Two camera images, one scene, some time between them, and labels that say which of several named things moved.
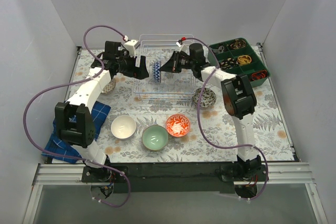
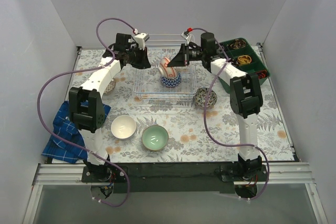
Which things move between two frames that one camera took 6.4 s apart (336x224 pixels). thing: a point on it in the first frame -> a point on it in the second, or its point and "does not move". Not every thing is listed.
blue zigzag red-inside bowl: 156,72 -> 171,83
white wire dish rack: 172,85 does not move
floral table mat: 176,117 does not move
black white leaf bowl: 208,97 does not move
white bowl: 123,126 does not move
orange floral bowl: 178,125 -> 169,72
